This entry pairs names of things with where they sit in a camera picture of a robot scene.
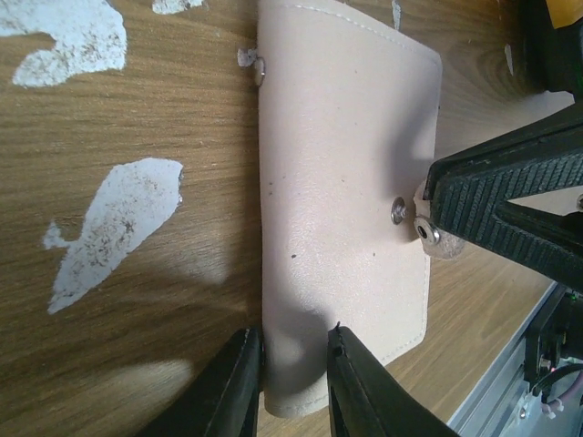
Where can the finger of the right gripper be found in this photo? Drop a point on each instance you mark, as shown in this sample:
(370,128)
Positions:
(473,198)
(555,136)

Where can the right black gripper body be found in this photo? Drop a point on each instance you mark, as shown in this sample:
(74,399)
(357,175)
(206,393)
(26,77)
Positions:
(553,56)

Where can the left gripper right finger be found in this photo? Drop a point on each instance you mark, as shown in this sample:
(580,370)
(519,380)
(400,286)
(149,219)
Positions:
(365,400)

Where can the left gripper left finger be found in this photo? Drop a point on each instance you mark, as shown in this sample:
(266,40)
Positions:
(224,399)

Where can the orange card bin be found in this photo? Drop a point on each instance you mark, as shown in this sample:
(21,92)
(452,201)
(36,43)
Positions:
(564,12)

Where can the aluminium front rail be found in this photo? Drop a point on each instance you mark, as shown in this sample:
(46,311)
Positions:
(501,404)

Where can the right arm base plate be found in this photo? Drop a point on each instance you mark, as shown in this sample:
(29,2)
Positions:
(555,333)

